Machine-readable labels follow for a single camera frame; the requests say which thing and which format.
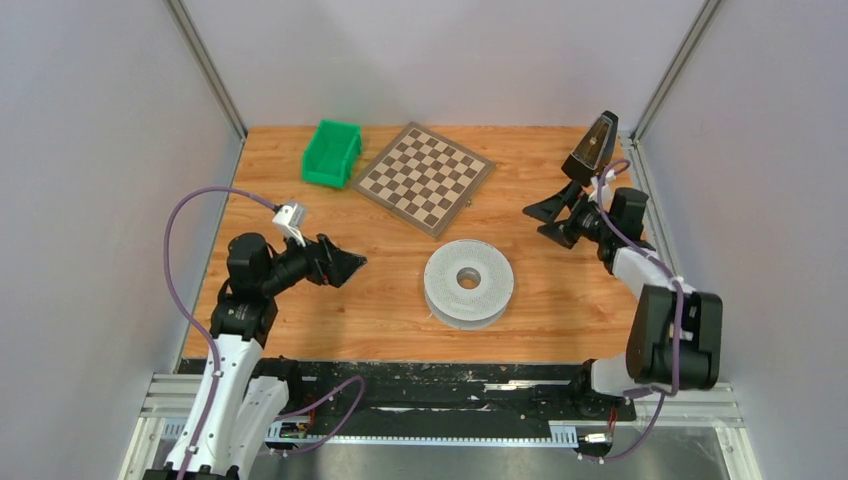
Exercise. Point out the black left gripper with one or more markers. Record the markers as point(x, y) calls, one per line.
point(322, 257)

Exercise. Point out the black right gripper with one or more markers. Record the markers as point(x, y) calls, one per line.
point(548, 210)

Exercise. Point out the white perforated cable spool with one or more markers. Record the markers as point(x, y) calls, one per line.
point(468, 284)

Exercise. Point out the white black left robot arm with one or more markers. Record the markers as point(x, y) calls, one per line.
point(242, 392)

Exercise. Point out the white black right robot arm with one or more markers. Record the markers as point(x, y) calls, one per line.
point(675, 338)

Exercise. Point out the black wooden metronome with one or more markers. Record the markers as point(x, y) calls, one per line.
point(594, 151)

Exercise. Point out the green plastic bin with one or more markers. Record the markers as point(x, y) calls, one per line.
point(329, 158)

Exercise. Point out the wooden chessboard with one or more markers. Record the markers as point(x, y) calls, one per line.
point(424, 178)

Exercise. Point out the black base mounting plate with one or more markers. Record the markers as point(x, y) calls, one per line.
point(449, 398)

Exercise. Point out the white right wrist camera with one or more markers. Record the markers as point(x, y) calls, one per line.
point(600, 190)

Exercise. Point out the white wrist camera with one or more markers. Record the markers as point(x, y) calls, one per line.
point(600, 190)
point(288, 219)

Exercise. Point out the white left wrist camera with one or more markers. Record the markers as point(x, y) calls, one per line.
point(288, 219)

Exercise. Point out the slotted white cable duct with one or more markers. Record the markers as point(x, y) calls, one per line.
point(556, 436)

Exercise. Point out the right aluminium frame post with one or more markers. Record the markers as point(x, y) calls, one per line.
point(686, 49)

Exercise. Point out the aluminium frame post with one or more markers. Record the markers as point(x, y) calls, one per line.
point(191, 35)
point(686, 49)

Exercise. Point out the left aluminium frame post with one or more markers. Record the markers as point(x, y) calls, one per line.
point(191, 35)

